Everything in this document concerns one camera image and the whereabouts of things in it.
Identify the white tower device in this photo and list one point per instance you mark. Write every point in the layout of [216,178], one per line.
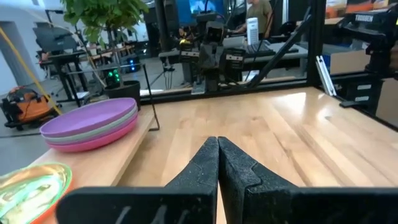
[252,31]

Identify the long grey desk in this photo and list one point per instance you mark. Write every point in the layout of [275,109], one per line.
[292,55]

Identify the black desk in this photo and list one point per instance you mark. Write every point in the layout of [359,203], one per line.
[62,57]

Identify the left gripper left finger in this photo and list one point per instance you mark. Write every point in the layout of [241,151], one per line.
[140,205]

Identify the orange translucent plate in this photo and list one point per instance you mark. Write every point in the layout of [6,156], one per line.
[57,208]

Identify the teal plastic plate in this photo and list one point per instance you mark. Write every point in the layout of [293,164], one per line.
[99,133]

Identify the black plant pot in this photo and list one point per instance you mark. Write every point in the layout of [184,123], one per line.
[124,93]

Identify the blue screen monitor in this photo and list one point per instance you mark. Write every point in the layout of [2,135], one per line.
[199,6]

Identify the person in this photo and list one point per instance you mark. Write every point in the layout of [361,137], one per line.
[259,12]

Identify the green translucent plate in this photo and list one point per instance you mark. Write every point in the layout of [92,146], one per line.
[31,193]

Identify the black monitor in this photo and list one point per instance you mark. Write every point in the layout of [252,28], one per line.
[54,39]

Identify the magenta pink plastic plate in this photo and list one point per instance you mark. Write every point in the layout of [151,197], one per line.
[93,145]

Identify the purple plastic plate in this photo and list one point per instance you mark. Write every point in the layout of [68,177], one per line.
[90,116]
[102,137]

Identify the cardboard box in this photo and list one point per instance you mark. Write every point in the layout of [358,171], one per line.
[348,62]

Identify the wooden shelf black legs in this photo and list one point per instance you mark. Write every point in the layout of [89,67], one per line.
[109,161]

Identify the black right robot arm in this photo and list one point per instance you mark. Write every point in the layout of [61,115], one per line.
[370,28]

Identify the orange shop vacuum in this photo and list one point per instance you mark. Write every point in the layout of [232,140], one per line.
[31,109]

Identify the black metal table frame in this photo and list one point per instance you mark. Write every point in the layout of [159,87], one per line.
[315,46]

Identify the black computer box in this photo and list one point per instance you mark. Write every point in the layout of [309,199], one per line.
[112,76]

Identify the black keyboard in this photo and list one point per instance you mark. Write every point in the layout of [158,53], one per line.
[264,49]

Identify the green leafy plant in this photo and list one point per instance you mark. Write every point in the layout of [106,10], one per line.
[102,15]

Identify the white folded panel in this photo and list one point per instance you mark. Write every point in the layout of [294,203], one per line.
[326,77]

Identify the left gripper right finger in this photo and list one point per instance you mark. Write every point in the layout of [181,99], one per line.
[280,205]

